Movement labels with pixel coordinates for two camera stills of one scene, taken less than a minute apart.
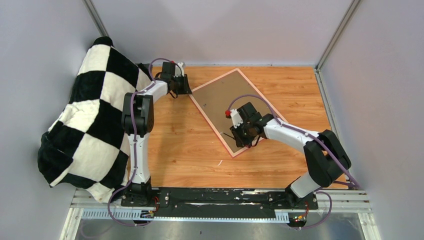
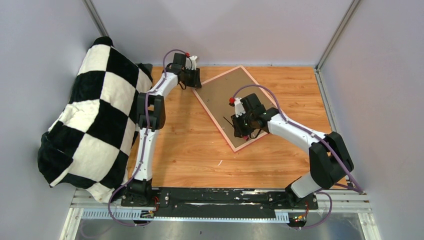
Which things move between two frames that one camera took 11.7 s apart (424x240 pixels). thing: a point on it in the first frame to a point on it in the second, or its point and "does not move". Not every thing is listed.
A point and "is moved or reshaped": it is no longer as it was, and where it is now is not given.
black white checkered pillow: x=87 y=143 does not move
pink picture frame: x=239 y=151 is moved or reshaped
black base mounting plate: x=221 y=201 does not move
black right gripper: x=240 y=141 does not move
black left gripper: x=185 y=89 to x=195 y=82
